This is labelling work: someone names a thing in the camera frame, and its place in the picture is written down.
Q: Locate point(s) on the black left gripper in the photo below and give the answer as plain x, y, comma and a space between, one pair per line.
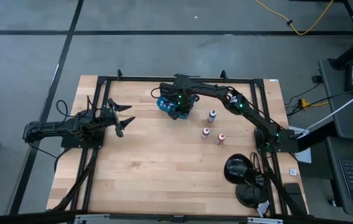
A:
104, 117

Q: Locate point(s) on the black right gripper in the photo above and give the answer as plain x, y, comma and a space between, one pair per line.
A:
179, 95

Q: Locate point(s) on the blue plastic bin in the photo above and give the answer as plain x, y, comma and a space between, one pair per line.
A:
159, 105

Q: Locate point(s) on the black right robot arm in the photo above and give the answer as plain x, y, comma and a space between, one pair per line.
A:
213, 90

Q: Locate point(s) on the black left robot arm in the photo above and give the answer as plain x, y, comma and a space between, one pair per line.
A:
48, 127

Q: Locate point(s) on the large pink food coloring bottle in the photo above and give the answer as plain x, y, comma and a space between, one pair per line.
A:
205, 132

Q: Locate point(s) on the large red food coloring bottle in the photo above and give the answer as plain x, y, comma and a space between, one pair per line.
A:
220, 137

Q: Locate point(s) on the black desk lamp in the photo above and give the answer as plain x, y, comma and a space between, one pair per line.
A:
238, 168

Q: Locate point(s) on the yellow power plug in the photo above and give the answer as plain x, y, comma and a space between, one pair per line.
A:
302, 102

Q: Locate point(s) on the small white tag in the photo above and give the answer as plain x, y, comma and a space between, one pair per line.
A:
293, 172

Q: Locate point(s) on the white paper sheet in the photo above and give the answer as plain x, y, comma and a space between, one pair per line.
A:
305, 157

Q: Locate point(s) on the flat black phone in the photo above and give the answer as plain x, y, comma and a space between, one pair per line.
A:
293, 188

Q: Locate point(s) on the white rod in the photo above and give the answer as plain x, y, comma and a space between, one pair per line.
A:
341, 107

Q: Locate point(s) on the dark gray side desk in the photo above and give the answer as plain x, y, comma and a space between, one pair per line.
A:
350, 124

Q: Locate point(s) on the black aluminium table frame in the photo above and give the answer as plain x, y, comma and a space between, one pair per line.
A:
132, 79

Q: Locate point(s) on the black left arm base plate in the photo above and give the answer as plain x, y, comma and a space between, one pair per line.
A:
82, 143

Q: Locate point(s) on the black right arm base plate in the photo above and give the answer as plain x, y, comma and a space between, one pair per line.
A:
288, 144

